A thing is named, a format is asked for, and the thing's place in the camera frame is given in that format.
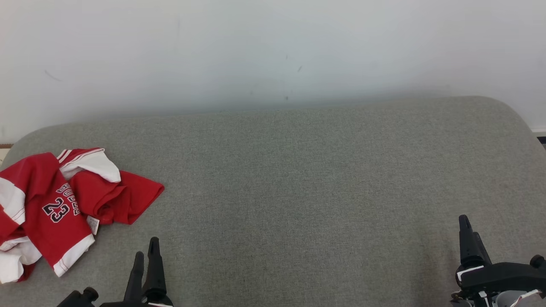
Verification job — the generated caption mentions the grey fabric sofa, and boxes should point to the grey fabric sofa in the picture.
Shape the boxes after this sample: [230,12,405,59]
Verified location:
[0,96,546,307]

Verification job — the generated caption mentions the red shirt with white sleeves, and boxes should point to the red shirt with white sleeves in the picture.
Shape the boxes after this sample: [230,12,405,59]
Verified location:
[0,148,165,284]

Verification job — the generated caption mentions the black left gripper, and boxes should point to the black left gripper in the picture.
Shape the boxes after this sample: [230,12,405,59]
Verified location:
[99,237,174,307]

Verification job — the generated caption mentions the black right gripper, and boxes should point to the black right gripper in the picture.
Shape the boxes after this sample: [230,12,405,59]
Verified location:
[452,214,546,307]

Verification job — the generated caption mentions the red Bulls 23 shorts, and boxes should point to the red Bulls 23 shorts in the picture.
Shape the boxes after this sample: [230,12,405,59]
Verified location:
[0,153,97,278]

